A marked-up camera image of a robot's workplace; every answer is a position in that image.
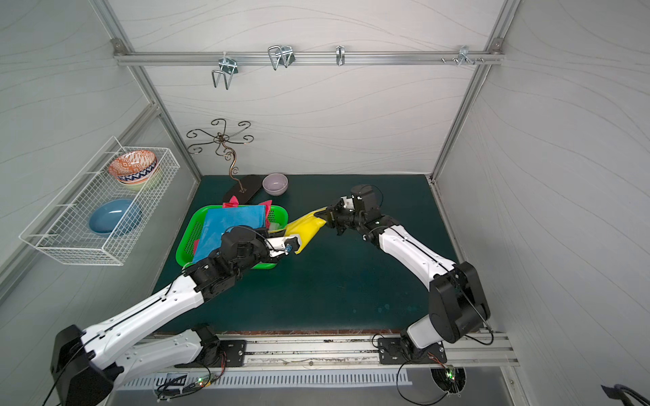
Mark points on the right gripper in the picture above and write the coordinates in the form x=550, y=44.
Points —
x=332, y=216

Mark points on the yellow raincoat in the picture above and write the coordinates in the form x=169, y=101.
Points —
x=306, y=228

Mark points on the blue raincoat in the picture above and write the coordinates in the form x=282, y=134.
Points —
x=228, y=226

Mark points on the pink bunny raincoat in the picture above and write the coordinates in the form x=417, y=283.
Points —
x=231, y=202

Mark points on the green plastic basket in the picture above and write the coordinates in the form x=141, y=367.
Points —
x=212, y=226

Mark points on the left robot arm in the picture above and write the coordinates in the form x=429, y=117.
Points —
x=88, y=364

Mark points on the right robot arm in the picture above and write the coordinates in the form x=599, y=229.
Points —
x=457, y=304

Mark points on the small purple bowl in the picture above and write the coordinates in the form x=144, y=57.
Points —
x=275, y=184

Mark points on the brown metal jewelry stand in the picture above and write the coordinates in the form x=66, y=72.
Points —
x=223, y=144

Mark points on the blue bowl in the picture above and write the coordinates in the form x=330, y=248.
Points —
x=116, y=218

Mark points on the orange patterned bowl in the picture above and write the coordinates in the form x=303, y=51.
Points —
x=133, y=167

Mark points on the metal hook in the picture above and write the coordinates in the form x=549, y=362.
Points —
x=463, y=58
x=224, y=73
x=340, y=55
x=281, y=55

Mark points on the round black floor port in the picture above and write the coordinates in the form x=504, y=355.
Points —
x=450, y=379

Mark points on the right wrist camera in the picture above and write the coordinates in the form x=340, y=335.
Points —
x=348, y=203

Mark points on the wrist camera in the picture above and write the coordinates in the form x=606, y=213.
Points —
x=284, y=245
x=348, y=203

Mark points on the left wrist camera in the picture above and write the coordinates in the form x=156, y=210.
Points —
x=284, y=245

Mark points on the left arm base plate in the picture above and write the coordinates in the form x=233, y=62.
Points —
x=231, y=353

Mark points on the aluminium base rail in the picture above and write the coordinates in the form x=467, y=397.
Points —
x=367, y=351

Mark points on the white wire wall basket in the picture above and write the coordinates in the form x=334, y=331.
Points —
x=61, y=232

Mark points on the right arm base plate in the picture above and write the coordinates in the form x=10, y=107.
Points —
x=406, y=351

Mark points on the aluminium top rail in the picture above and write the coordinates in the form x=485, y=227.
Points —
x=303, y=59

